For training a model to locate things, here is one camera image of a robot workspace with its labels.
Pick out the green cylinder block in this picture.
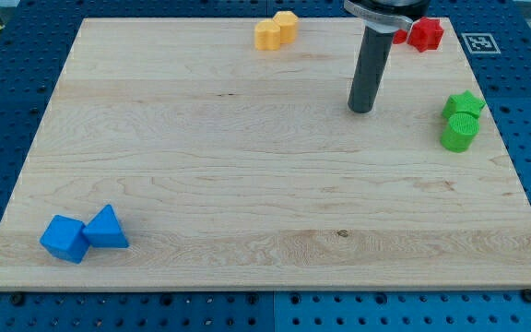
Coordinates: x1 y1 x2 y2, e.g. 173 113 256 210
440 113 480 153

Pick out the blue triangle block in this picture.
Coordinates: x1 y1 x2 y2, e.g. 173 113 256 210
83 205 129 248

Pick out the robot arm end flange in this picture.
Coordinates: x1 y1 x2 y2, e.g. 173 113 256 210
343 0 431 33

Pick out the yellow hexagon block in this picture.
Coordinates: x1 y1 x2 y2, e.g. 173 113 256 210
273 11 299 44

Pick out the small red block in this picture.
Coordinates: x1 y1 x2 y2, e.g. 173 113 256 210
393 30 408 44

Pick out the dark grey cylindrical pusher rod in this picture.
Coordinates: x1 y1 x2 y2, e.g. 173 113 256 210
348 28 395 113

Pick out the white fiducial marker tag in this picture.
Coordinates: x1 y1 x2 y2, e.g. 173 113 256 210
462 32 501 54

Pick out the wooden board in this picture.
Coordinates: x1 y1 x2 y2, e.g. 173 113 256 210
0 18 531 292

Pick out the yellow heart block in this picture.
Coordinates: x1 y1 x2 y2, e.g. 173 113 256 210
254 18 281 51

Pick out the red star block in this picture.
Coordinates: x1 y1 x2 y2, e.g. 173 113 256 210
407 17 444 53

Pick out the green star block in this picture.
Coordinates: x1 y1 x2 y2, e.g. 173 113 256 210
442 90 486 119

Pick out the blue cube block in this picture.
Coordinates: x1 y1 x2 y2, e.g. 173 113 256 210
40 215 89 264

